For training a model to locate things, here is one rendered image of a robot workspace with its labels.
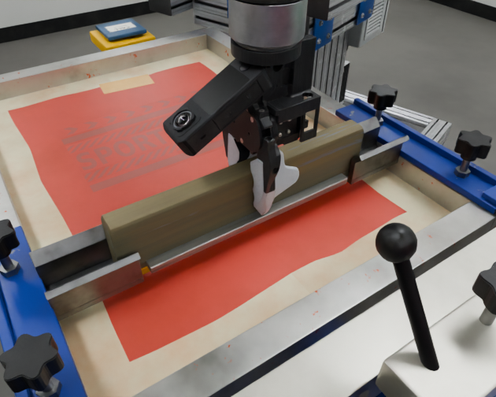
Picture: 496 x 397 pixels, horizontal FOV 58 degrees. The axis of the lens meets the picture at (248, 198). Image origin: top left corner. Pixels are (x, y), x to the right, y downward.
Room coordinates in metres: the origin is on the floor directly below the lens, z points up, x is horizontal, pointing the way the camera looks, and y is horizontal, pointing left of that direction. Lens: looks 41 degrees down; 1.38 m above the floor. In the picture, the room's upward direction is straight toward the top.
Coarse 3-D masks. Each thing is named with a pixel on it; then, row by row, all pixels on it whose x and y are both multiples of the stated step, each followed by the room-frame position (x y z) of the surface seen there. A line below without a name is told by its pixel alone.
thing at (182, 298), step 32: (64, 96) 0.80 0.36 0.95; (96, 96) 0.80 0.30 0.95; (32, 128) 0.68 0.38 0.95; (64, 160) 0.58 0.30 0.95; (64, 192) 0.50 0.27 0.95; (128, 192) 0.50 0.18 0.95; (160, 192) 0.50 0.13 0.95; (96, 224) 0.43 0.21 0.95; (192, 256) 0.38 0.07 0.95; (224, 256) 0.38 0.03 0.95; (256, 256) 0.38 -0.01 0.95; (128, 288) 0.33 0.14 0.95; (160, 288) 0.33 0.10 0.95; (192, 288) 0.33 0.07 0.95; (224, 288) 0.33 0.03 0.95; (256, 288) 0.33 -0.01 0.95; (128, 320) 0.28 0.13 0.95; (160, 320) 0.28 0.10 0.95; (192, 320) 0.28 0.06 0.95; (128, 352) 0.24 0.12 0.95
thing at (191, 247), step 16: (336, 176) 0.49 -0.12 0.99; (304, 192) 0.45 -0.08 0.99; (320, 192) 0.46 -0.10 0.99; (272, 208) 0.42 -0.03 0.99; (288, 208) 0.43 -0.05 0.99; (240, 224) 0.39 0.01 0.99; (256, 224) 0.40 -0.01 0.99; (192, 240) 0.37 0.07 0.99; (208, 240) 0.37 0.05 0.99; (160, 256) 0.34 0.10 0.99; (176, 256) 0.34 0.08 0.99
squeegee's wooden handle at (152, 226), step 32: (352, 128) 0.51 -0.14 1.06; (288, 160) 0.44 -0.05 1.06; (320, 160) 0.47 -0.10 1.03; (192, 192) 0.38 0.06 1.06; (224, 192) 0.39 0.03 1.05; (288, 192) 0.45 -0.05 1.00; (128, 224) 0.33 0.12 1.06; (160, 224) 0.35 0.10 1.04; (192, 224) 0.37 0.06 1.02; (224, 224) 0.39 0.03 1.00
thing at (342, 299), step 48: (144, 48) 0.95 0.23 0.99; (192, 48) 1.02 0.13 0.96; (0, 96) 0.78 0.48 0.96; (0, 192) 0.46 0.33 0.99; (432, 192) 0.49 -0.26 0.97; (432, 240) 0.37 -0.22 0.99; (336, 288) 0.30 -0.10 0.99; (384, 288) 0.30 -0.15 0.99; (240, 336) 0.24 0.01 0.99; (288, 336) 0.24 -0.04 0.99; (192, 384) 0.19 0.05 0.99; (240, 384) 0.20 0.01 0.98
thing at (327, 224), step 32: (192, 64) 0.95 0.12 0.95; (128, 96) 0.80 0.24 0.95; (160, 96) 0.80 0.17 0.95; (192, 160) 0.58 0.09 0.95; (224, 160) 0.58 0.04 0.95; (352, 192) 0.50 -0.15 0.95; (288, 224) 0.43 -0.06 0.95; (320, 224) 0.43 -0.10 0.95; (352, 224) 0.43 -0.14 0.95; (288, 256) 0.38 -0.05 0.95; (320, 256) 0.38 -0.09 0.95
